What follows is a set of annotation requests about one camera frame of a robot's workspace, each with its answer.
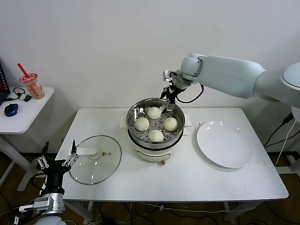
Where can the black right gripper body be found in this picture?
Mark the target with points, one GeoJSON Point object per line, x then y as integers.
{"type": "Point", "coordinates": [173, 93]}

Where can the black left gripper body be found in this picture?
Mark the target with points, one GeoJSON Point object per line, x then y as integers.
{"type": "Point", "coordinates": [55, 178]}

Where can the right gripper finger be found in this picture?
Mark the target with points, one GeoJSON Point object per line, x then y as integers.
{"type": "Point", "coordinates": [164, 91]}
{"type": "Point", "coordinates": [169, 106]}

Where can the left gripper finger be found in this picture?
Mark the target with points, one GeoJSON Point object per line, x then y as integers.
{"type": "Point", "coordinates": [43, 161]}
{"type": "Point", "coordinates": [71, 159]}

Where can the white steamed baozi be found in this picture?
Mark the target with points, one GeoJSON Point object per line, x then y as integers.
{"type": "Point", "coordinates": [141, 123]}
{"type": "Point", "coordinates": [170, 123]}
{"type": "Point", "coordinates": [155, 136]}
{"type": "Point", "coordinates": [154, 112]}

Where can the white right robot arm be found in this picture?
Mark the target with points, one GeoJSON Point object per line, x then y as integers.
{"type": "Point", "coordinates": [229, 72]}

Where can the stainless steel steamer basket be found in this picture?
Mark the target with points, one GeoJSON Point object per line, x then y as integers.
{"type": "Point", "coordinates": [152, 145]}

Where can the white side table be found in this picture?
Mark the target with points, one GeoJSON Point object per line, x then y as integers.
{"type": "Point", "coordinates": [30, 112]}

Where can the white electric cooker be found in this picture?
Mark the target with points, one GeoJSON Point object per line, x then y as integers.
{"type": "Point", "coordinates": [150, 155]}

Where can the blue computer mouse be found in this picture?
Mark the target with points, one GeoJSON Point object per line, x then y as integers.
{"type": "Point", "coordinates": [11, 110]}

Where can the small black device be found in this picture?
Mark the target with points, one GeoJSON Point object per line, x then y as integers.
{"type": "Point", "coordinates": [27, 98]}

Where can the small white device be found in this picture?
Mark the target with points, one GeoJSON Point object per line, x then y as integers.
{"type": "Point", "coordinates": [22, 97]}

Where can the white round plate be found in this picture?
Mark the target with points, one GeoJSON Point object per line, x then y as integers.
{"type": "Point", "coordinates": [225, 145]}

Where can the milk tea plastic cup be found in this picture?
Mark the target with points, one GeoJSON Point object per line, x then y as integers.
{"type": "Point", "coordinates": [35, 90]}

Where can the dark laptop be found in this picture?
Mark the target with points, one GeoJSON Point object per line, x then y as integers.
{"type": "Point", "coordinates": [2, 82]}

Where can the red drinking straw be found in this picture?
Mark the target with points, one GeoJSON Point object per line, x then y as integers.
{"type": "Point", "coordinates": [23, 70]}

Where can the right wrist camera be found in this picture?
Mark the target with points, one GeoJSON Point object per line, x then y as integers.
{"type": "Point", "coordinates": [167, 75]}

